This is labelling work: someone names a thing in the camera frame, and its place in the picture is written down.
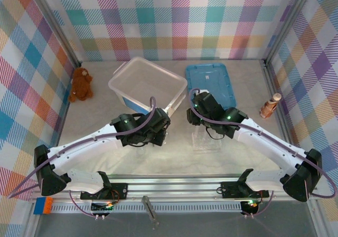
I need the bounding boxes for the blue plastic box lid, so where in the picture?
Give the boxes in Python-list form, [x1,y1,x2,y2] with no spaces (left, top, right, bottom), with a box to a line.
[184,62,237,109]

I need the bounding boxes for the translucent plastic storage box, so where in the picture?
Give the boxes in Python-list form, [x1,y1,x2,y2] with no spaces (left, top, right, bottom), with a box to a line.
[108,56,187,115]

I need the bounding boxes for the clear test tube rack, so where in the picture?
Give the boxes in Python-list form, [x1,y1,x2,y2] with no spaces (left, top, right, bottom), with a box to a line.
[191,126,221,152]

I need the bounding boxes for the brown bottle with cork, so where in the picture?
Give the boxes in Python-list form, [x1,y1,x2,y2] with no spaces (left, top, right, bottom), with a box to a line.
[259,93,282,119]

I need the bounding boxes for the brown teddy bear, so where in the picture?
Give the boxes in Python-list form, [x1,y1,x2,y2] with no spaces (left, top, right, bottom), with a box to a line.
[69,67,93,102]

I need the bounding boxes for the metal clamp bar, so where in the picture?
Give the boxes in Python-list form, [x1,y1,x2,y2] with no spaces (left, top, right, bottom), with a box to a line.
[142,195,160,230]

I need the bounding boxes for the circuit board with green light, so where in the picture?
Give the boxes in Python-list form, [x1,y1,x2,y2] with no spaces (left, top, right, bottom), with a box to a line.
[91,200,116,213]
[240,200,261,214]

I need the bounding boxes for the plaid fabric backdrop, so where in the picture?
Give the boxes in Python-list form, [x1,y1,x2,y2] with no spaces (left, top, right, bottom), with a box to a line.
[0,0,338,237]

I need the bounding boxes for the blue and orange toy bricks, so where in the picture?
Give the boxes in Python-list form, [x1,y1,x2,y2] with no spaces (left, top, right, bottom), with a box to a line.
[34,196,53,215]

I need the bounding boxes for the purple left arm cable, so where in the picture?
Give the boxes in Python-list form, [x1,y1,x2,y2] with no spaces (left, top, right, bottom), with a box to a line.
[9,96,158,218]

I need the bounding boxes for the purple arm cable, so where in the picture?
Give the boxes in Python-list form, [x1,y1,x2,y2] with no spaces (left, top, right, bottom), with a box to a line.
[187,88,338,218]
[9,96,158,218]

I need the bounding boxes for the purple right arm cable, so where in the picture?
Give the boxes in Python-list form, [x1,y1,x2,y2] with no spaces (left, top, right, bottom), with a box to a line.
[187,88,338,218]

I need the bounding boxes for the aluminium rail frame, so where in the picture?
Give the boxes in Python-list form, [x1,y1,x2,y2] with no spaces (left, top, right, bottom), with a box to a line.
[31,173,321,203]

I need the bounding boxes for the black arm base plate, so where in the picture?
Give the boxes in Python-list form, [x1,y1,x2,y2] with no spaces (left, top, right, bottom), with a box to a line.
[80,183,129,201]
[220,180,270,198]

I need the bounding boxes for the aluminium side rail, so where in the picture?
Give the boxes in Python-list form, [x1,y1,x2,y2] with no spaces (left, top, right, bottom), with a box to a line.
[261,59,302,156]

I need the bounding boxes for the white slotted cable duct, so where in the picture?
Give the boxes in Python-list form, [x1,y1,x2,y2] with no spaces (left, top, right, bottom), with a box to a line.
[52,203,242,213]

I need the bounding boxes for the aluminium corner post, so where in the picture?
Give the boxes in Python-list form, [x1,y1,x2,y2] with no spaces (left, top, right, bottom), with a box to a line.
[264,0,316,65]
[33,0,81,68]

